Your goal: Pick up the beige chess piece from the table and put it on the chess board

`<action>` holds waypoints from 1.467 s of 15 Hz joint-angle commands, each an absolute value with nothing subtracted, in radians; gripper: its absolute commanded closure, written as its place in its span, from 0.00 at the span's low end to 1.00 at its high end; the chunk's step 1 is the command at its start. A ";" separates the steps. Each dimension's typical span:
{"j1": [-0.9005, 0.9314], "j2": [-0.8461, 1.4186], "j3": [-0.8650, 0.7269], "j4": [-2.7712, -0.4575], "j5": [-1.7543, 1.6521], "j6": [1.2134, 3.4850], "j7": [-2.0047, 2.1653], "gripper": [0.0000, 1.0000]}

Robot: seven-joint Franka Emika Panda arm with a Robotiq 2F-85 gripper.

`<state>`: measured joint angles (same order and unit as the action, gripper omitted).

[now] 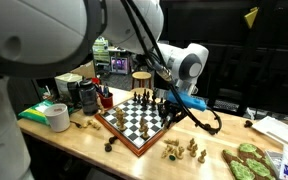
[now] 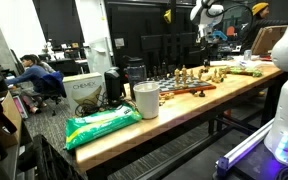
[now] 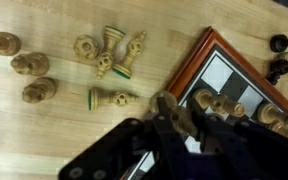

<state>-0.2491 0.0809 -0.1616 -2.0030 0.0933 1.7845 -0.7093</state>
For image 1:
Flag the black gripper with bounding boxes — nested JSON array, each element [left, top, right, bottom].
[[162, 103, 186, 131]]

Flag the red framed chess board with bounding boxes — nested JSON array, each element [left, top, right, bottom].
[[94, 94, 182, 158]]

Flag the low round wooden stool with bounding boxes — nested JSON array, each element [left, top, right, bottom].
[[129, 87, 153, 98]]

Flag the black keyboard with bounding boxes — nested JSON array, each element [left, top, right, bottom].
[[206, 98, 248, 114]]

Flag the red pen cup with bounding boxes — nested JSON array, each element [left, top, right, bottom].
[[98, 92, 114, 109]]

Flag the blue pen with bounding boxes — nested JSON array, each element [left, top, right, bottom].
[[102, 83, 110, 98]]

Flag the purple lit 3D printer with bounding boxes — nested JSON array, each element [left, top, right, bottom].
[[109, 56, 131, 75]]

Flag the black pen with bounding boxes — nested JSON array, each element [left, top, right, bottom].
[[95, 84, 104, 98]]

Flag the brown green patterned mat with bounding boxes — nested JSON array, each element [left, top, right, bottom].
[[237, 142, 278, 180], [221, 148, 257, 180]]

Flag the black tripod stand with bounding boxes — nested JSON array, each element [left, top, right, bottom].
[[235, 0, 268, 118]]

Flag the stacked green white boxes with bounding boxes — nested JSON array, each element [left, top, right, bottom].
[[92, 36, 111, 66]]

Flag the brown cardboard box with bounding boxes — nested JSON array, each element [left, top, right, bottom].
[[71, 60, 97, 80]]

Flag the black coffee grinder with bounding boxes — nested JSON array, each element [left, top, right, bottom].
[[67, 81, 82, 104]]

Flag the white flat tray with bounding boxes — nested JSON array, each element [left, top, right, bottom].
[[251, 115, 288, 151]]

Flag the white Chemex filter box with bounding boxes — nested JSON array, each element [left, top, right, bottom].
[[54, 72, 84, 99]]

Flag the white paper cup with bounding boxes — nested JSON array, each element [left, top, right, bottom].
[[43, 103, 72, 133]]

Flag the yellow triangular sign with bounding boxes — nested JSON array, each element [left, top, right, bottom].
[[243, 6, 260, 29]]

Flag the green plastic package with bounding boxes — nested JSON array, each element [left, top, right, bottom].
[[17, 99, 55, 127]]

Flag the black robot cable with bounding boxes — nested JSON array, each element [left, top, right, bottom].
[[120, 0, 223, 136]]

